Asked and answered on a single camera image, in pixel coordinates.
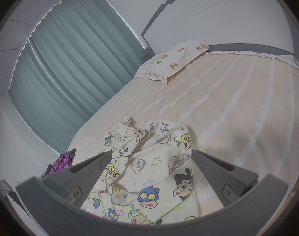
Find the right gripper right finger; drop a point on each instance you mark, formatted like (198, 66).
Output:
(235, 185)

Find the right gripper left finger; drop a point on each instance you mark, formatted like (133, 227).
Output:
(65, 183)

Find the white printed pyjama top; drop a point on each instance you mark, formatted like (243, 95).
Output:
(152, 181)

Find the purple garment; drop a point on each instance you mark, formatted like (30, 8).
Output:
(60, 162)

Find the blue-green curtain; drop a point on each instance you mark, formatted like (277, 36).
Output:
(90, 45)
(41, 102)

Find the bed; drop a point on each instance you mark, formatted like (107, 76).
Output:
(225, 95)

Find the white printed pillow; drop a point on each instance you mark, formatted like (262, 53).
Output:
(169, 60)

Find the grey bedside table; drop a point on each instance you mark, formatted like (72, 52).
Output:
(147, 53)

